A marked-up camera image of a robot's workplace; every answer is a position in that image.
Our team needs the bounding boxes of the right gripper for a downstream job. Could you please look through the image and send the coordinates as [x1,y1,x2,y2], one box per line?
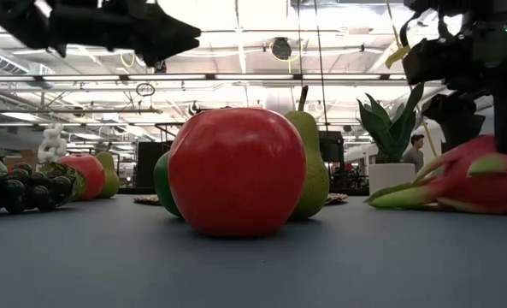
[422,12,507,155]

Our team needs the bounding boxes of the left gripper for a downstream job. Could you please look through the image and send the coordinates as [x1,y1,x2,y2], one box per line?
[47,0,202,68]

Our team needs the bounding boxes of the pink dragon fruit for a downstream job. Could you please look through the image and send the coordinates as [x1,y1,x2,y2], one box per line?
[366,133,507,216]

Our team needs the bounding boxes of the green lime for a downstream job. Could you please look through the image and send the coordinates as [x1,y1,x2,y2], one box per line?
[152,150,184,218]

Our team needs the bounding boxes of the person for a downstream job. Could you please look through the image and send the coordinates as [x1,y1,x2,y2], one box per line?
[402,133,426,175]

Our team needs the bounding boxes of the green leafy plant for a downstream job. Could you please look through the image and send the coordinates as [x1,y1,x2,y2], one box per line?
[357,82,425,164]

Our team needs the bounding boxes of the white plant pot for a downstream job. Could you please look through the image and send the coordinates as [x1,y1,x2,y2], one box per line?
[368,163,416,196]

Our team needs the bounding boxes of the round black ceiling fixture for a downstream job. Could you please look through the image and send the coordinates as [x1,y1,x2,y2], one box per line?
[272,37,293,61]

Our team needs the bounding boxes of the black cabinet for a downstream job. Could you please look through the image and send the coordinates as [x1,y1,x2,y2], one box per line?
[135,140,175,189]

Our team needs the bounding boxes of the small green pear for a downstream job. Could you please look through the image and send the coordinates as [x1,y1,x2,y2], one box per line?
[94,151,121,199]

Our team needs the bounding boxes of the large red apple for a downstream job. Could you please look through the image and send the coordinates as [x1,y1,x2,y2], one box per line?
[168,107,308,239]

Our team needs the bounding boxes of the white knobbly sculpture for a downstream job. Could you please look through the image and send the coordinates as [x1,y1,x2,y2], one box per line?
[37,123,68,164]

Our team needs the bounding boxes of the small red apple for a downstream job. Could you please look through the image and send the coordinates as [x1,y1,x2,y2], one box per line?
[58,153,107,201]

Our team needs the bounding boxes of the black monitor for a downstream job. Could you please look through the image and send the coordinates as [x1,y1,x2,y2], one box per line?
[319,130,345,163]

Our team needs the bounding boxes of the green leafy vegetable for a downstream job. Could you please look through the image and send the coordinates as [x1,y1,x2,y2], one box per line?
[38,161,87,203]

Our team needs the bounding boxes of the large green pear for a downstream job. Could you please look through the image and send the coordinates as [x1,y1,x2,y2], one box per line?
[283,85,331,222]

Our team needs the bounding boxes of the dark grape bunch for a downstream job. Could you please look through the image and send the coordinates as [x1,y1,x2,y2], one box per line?
[0,150,81,217]

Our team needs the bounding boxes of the black hanging ring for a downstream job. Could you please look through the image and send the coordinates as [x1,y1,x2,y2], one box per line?
[135,82,156,98]

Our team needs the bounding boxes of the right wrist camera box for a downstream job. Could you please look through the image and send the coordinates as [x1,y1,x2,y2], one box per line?
[401,38,455,86]

